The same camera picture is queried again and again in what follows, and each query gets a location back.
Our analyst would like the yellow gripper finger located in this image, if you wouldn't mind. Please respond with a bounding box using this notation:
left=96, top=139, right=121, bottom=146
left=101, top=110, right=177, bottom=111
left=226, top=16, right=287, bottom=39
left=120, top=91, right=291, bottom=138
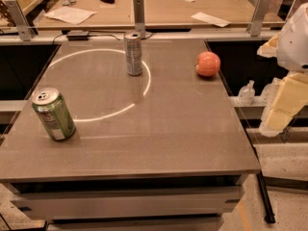
left=257, top=34, right=279, bottom=58
left=259, top=72, right=308, bottom=137

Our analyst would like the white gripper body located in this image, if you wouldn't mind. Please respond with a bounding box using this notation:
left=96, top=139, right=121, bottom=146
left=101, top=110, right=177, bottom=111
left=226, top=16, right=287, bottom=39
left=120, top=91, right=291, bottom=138
left=277, top=3, right=308, bottom=72

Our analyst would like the silver redbull can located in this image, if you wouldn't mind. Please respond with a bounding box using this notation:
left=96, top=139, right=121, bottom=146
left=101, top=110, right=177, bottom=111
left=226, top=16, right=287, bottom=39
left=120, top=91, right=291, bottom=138
left=124, top=31, right=142, bottom=76

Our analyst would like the green soda can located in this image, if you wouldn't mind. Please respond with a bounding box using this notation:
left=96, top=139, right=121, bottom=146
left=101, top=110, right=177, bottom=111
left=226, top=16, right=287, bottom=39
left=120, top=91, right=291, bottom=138
left=32, top=88, right=76, bottom=141

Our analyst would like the clear sanitizer bottle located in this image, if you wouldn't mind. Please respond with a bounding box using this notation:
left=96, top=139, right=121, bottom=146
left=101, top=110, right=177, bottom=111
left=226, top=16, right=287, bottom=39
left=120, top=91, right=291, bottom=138
left=238, top=80, right=255, bottom=106

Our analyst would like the orange apple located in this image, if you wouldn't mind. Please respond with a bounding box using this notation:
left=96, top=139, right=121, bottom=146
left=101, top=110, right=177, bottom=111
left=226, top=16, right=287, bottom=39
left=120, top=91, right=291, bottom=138
left=195, top=51, right=220, bottom=77

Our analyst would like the white paper sheet right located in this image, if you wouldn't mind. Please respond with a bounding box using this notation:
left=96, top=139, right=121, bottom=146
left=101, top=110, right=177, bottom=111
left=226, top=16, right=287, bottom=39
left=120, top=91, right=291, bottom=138
left=192, top=13, right=230, bottom=28

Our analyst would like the white paper sheet left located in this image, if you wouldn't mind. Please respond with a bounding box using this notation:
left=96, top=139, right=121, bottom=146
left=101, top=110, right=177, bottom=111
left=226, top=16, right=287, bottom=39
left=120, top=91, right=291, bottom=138
left=45, top=7, right=95, bottom=25

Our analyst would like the black power adapter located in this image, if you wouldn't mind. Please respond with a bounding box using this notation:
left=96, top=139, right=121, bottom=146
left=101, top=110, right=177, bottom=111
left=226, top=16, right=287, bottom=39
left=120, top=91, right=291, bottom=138
left=66, top=31, right=89, bottom=41

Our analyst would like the right metal bracket post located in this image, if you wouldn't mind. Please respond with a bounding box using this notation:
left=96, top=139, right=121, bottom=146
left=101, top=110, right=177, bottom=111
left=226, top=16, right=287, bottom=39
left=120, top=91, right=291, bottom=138
left=247, top=0, right=270, bottom=37

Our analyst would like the metal bracket post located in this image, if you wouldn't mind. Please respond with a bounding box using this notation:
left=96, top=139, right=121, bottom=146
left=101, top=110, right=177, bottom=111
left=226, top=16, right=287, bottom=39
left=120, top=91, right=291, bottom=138
left=133, top=0, right=150, bottom=39
left=247, top=0, right=270, bottom=37
left=5, top=0, right=35, bottom=41

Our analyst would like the middle metal bracket post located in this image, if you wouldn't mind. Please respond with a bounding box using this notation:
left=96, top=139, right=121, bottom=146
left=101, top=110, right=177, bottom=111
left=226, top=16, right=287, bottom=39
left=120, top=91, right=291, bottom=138
left=133, top=0, right=150, bottom=39

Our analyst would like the black cable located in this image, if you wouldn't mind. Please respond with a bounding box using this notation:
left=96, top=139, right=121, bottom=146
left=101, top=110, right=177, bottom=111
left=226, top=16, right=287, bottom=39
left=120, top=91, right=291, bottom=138
left=51, top=31, right=155, bottom=45

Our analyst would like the left metal bracket post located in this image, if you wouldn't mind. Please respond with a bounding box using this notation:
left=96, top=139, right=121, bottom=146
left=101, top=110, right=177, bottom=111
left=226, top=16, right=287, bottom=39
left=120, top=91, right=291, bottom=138
left=5, top=0, right=35, bottom=41

